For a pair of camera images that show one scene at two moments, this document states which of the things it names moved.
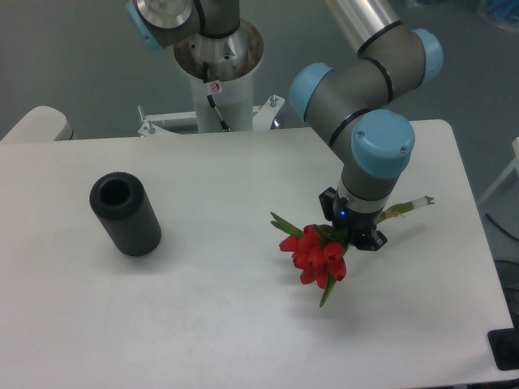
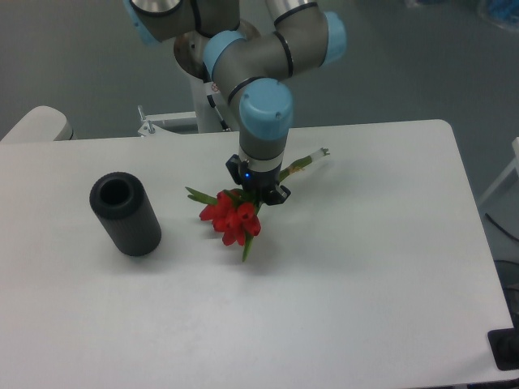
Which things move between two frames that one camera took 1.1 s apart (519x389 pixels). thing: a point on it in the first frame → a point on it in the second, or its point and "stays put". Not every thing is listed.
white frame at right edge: (514, 164) stays put
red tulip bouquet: (318, 250) → (235, 212)
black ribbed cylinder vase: (124, 207) stays put
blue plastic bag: (503, 13) stays put
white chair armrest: (41, 124) stays put
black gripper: (360, 225) → (265, 185)
